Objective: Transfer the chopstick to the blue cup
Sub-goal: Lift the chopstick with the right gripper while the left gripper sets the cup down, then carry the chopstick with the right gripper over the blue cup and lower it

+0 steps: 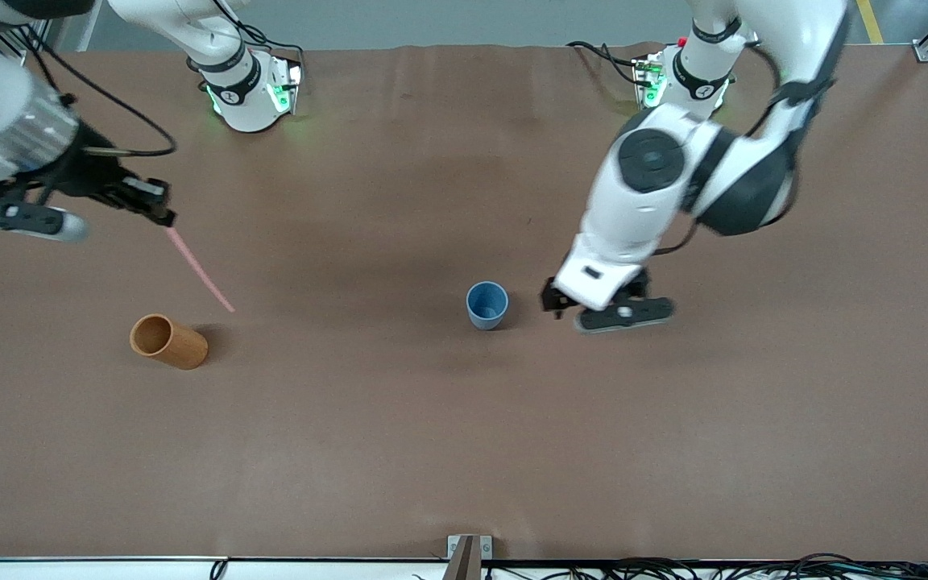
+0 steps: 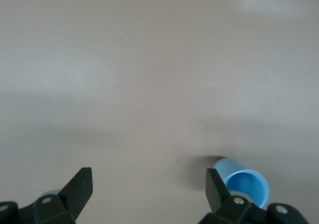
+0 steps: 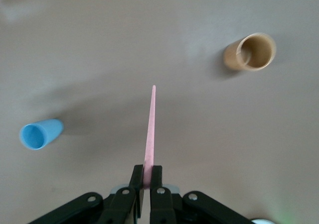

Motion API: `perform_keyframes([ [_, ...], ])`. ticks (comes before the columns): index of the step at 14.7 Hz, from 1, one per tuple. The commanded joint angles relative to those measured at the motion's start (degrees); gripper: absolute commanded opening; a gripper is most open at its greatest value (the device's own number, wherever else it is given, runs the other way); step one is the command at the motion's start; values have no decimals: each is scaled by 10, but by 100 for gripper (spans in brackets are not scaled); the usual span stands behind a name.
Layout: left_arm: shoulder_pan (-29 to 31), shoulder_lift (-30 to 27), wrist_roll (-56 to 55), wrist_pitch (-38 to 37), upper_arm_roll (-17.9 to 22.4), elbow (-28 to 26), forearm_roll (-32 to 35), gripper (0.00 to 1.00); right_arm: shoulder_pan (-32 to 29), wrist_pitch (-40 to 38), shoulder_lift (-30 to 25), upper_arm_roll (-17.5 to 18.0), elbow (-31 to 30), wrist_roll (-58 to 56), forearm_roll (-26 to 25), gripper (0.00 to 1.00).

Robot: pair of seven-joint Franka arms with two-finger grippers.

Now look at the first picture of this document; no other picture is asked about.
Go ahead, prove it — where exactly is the pink straw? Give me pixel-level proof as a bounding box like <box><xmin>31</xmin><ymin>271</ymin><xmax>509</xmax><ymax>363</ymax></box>
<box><xmin>164</xmin><ymin>226</ymin><xmax>236</xmax><ymax>313</ymax></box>

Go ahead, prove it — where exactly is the blue plastic cup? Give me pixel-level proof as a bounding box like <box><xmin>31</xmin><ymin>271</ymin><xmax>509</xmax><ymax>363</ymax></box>
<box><xmin>466</xmin><ymin>280</ymin><xmax>509</xmax><ymax>331</ymax></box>

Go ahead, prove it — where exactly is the brown wooden cup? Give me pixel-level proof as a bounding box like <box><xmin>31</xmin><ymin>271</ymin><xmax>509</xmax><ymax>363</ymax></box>
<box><xmin>129</xmin><ymin>313</ymin><xmax>209</xmax><ymax>371</ymax></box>

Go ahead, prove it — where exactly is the brown table cover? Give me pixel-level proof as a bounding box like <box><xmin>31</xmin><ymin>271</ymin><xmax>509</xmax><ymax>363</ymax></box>
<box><xmin>0</xmin><ymin>42</ymin><xmax>928</xmax><ymax>562</ymax></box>

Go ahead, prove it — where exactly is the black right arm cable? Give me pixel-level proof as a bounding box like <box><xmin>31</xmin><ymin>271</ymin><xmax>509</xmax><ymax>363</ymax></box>
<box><xmin>21</xmin><ymin>24</ymin><xmax>178</xmax><ymax>159</ymax></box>

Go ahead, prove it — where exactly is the black right base cable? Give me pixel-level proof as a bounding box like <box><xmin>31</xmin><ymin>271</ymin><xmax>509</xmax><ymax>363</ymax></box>
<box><xmin>214</xmin><ymin>0</ymin><xmax>308</xmax><ymax>73</ymax></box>

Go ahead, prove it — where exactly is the black base cable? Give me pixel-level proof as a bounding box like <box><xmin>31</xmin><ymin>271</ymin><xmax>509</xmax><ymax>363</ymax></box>
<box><xmin>214</xmin><ymin>0</ymin><xmax>308</xmax><ymax>73</ymax></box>
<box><xmin>567</xmin><ymin>40</ymin><xmax>644</xmax><ymax>88</ymax></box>

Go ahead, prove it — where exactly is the black left base cable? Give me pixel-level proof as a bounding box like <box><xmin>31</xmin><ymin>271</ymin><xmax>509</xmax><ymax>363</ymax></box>
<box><xmin>567</xmin><ymin>40</ymin><xmax>644</xmax><ymax>88</ymax></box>

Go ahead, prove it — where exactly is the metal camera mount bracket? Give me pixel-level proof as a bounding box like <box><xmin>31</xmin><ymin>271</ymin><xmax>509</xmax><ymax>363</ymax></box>
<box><xmin>444</xmin><ymin>534</ymin><xmax>494</xmax><ymax>580</ymax></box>

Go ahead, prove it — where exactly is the black cable bundle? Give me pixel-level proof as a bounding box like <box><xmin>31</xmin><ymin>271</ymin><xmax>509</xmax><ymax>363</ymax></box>
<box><xmin>408</xmin><ymin>553</ymin><xmax>928</xmax><ymax>580</ymax></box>

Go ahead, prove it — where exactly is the white table edge rail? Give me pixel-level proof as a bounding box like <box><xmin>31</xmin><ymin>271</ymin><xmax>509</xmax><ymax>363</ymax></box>
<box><xmin>0</xmin><ymin>556</ymin><xmax>928</xmax><ymax>580</ymax></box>

